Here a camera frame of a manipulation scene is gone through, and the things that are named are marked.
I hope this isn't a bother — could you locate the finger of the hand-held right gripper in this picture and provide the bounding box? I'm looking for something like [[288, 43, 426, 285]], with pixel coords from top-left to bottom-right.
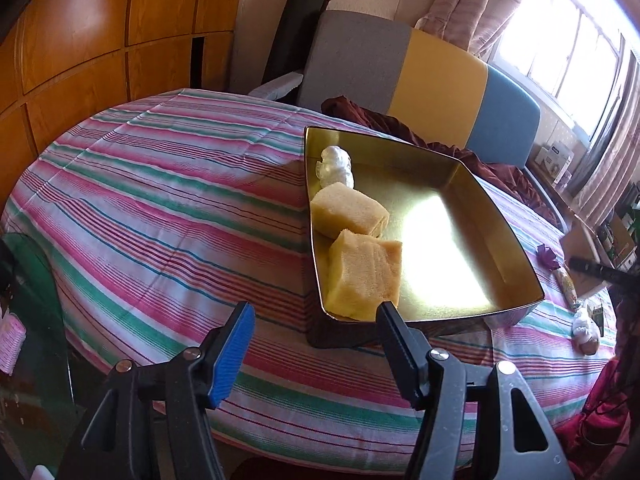
[[570, 256, 640, 286]]

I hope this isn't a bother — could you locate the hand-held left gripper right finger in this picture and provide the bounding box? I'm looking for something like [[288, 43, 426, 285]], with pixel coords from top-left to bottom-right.
[[376, 300, 576, 480]]

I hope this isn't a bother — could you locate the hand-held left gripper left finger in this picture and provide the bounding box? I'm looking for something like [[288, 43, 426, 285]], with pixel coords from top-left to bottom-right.
[[57, 301, 257, 480]]

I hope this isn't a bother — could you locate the yellow green snack packet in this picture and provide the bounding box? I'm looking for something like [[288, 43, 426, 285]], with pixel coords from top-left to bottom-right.
[[556, 266, 585, 311]]

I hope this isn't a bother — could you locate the purple toy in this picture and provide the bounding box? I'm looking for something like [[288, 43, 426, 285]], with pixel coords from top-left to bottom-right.
[[536, 243, 560, 270]]

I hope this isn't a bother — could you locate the white plastic bag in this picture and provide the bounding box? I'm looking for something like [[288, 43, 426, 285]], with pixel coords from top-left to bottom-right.
[[315, 146, 356, 191], [571, 308, 602, 356]]

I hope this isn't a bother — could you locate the gold metal tray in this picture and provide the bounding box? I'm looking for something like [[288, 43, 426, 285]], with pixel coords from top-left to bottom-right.
[[303, 126, 546, 348]]

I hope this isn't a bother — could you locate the yellow sponge block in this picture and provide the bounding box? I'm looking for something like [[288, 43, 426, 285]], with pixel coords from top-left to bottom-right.
[[327, 229, 404, 322], [311, 183, 391, 240]]

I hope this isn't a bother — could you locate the pink patterned curtain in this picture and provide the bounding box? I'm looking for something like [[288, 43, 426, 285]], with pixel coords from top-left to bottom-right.
[[570, 35, 640, 221], [415, 0, 543, 58]]

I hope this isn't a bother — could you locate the white carton box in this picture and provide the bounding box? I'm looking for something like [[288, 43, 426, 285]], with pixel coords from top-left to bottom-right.
[[534, 141, 575, 177]]

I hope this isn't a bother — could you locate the dark red blanket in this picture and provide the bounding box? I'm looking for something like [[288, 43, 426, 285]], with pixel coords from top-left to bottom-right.
[[320, 96, 566, 231]]

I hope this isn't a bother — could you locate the pink red clothing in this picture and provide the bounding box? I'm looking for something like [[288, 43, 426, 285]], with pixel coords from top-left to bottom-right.
[[555, 355, 640, 480]]

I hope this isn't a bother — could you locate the striped bedsheet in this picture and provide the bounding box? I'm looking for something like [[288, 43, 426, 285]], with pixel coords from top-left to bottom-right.
[[0, 88, 618, 456]]

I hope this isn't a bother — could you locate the green glass table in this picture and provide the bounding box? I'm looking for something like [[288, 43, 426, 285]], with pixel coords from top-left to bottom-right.
[[0, 232, 88, 480]]

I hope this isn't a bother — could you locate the window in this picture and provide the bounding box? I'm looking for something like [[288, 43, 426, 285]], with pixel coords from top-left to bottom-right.
[[487, 0, 631, 131]]

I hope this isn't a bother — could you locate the pink cloth item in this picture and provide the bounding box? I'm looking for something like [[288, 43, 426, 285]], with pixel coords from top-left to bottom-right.
[[0, 310, 27, 376]]

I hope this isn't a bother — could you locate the grey yellow blue headboard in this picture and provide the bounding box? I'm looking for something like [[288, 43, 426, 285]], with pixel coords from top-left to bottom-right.
[[296, 9, 542, 170]]

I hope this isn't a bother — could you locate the black rolled mat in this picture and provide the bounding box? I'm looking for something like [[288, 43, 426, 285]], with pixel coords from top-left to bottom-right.
[[261, 0, 328, 93]]

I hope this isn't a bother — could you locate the wooden wardrobe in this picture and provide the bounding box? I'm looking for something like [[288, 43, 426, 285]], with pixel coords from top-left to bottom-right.
[[0, 0, 249, 206]]

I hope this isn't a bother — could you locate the white bed rail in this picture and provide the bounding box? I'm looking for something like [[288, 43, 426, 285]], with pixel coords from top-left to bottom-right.
[[248, 71, 305, 106]]

